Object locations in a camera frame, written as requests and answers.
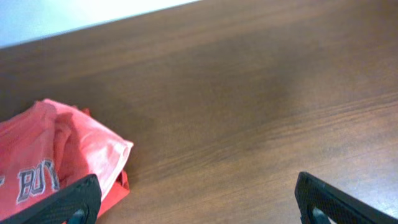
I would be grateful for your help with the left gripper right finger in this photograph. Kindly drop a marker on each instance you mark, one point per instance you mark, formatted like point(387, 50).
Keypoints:
point(320, 202)

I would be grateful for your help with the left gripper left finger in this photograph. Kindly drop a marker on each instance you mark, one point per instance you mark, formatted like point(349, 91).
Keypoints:
point(78, 203)

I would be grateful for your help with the orange-red t-shirt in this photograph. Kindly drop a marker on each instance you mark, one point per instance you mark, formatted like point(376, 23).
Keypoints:
point(32, 146)

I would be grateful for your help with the salmon folded shirt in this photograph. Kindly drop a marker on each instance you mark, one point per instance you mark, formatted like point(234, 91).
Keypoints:
point(83, 146)

